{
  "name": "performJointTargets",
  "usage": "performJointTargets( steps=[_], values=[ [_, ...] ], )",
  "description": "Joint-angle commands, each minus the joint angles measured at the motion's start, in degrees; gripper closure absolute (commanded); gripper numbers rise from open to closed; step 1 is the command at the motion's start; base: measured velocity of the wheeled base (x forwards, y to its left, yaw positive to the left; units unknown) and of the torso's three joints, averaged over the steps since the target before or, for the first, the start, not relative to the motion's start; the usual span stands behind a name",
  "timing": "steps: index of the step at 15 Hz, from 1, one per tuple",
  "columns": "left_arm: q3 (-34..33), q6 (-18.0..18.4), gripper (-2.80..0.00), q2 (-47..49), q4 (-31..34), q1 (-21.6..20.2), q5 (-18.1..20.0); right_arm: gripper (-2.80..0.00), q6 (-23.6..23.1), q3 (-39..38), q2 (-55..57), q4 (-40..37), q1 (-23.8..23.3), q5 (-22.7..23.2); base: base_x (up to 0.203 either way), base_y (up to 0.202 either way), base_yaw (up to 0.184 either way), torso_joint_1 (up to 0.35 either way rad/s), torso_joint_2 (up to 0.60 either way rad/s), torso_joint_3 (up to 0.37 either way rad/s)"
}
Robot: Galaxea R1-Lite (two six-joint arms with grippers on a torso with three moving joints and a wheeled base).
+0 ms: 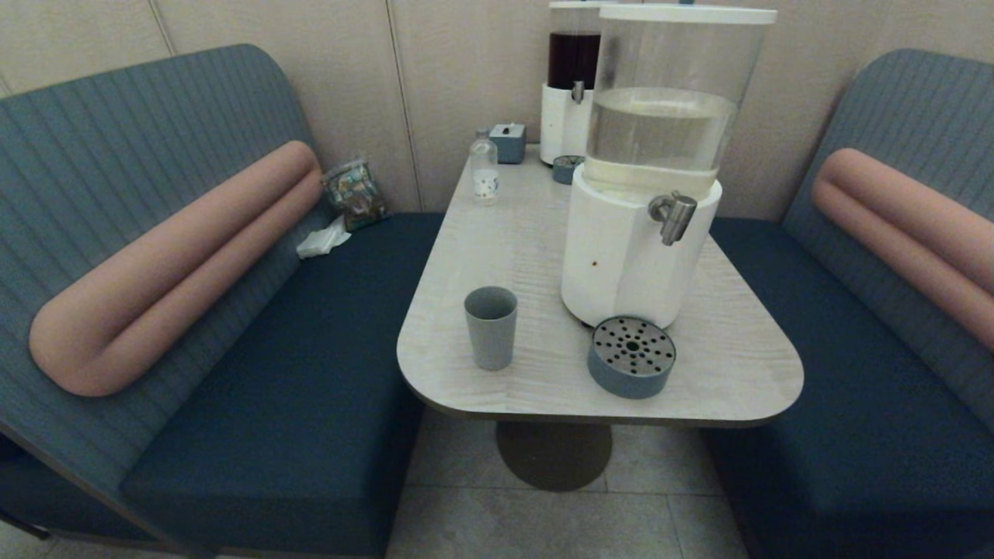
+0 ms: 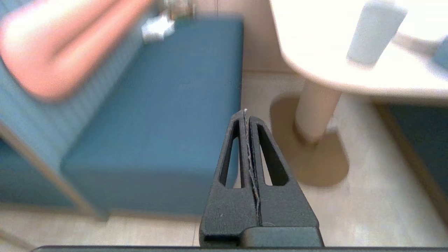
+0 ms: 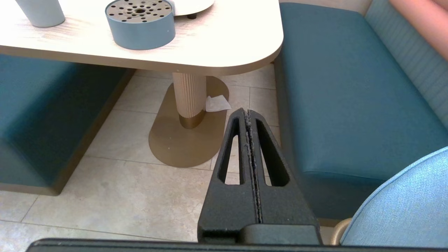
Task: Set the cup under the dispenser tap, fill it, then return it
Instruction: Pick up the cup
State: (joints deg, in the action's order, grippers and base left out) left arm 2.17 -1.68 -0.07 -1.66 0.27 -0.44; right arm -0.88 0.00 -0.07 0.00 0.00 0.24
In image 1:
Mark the grey plastic cup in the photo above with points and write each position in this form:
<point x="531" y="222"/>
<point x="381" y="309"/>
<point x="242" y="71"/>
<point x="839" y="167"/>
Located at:
<point x="491" y="341"/>

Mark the metal water dispenser tap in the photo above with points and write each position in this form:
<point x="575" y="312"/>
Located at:
<point x="677" y="217"/>

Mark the clear plastic bottle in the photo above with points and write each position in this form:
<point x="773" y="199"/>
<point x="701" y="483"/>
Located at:
<point x="484" y="175"/>

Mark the large clear water dispenser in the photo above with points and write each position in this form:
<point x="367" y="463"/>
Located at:
<point x="621" y="256"/>

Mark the small blue drip tray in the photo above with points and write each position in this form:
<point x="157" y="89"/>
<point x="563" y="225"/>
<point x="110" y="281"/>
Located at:
<point x="565" y="172"/>

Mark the blue-grey tissue box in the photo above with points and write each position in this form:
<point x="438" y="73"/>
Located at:
<point x="509" y="144"/>

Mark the printed snack bag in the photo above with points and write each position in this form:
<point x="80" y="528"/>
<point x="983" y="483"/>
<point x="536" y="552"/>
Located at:
<point x="356" y="194"/>

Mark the blue perforated drip tray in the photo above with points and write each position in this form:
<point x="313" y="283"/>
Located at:
<point x="629" y="382"/>

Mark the dark drink dispenser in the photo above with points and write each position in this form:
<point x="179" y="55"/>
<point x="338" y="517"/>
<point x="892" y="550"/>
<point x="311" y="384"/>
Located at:
<point x="561" y="124"/>

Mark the crumpled white tissue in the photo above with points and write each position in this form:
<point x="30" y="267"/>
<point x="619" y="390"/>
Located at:
<point x="322" y="241"/>

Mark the metal dark dispenser tap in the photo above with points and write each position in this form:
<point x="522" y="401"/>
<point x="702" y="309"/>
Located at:
<point x="578" y="92"/>

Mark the blue booth sofa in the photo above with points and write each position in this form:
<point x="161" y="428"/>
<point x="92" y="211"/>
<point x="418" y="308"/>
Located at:
<point x="295" y="373"/>
<point x="854" y="404"/>

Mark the pink bolster cushion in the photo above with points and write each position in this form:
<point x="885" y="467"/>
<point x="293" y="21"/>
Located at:
<point x="908" y="225"/>
<point x="155" y="287"/>

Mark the bronze table pedestal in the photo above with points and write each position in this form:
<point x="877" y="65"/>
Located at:
<point x="553" y="458"/>

